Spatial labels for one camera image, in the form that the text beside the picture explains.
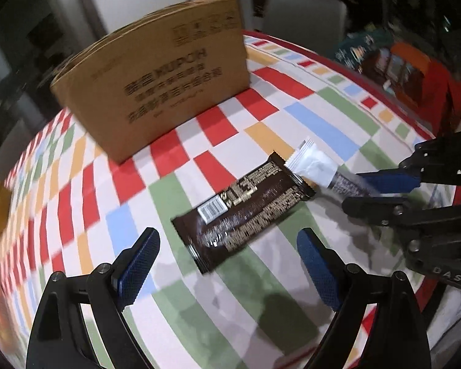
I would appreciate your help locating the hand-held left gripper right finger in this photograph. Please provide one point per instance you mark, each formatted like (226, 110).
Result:
(319, 273)

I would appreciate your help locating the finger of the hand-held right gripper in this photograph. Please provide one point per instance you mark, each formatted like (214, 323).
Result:
(392, 181)
(376, 207)

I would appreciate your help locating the grey chair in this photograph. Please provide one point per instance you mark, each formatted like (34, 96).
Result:
(303, 15)

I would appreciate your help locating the black glass cabinet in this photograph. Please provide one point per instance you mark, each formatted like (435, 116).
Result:
(23, 46)

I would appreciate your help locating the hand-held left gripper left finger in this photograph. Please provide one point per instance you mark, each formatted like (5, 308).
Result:
(136, 273)

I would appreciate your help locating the orange red bag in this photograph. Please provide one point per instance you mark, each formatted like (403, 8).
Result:
(438, 80)

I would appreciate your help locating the dark brown snack packet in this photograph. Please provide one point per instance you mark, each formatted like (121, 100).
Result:
(246, 215)

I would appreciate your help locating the brown cardboard box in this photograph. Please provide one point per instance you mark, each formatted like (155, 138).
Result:
(157, 84)

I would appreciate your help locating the colourful checkered tablecloth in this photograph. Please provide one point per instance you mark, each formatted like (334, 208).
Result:
(322, 123)

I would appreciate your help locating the dark green patterned bag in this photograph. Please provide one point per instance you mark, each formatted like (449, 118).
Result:
(353, 50)

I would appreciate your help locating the dark packet with white end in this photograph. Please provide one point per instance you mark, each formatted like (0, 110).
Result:
(315, 165)

